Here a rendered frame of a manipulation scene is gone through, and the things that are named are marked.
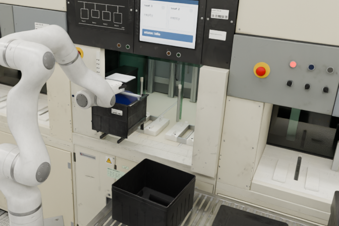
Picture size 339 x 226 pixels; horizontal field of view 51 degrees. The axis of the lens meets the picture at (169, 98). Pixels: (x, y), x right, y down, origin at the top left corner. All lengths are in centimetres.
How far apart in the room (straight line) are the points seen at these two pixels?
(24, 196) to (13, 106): 34
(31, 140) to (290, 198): 117
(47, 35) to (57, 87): 82
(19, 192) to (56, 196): 108
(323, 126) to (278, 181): 45
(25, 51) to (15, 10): 98
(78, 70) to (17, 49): 31
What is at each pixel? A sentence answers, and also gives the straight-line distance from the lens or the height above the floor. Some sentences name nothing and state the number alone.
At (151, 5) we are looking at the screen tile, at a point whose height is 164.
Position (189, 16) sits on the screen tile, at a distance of 161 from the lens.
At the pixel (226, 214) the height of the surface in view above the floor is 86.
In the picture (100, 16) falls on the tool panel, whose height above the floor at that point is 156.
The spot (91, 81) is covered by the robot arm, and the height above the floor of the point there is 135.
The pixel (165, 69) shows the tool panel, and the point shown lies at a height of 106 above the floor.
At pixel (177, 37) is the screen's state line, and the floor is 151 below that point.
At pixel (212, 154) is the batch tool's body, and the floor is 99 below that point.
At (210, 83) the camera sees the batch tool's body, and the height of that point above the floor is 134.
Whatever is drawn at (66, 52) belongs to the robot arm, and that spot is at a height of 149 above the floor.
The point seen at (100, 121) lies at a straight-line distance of 184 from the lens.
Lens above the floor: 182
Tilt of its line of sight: 21 degrees down
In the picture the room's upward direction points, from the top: 3 degrees clockwise
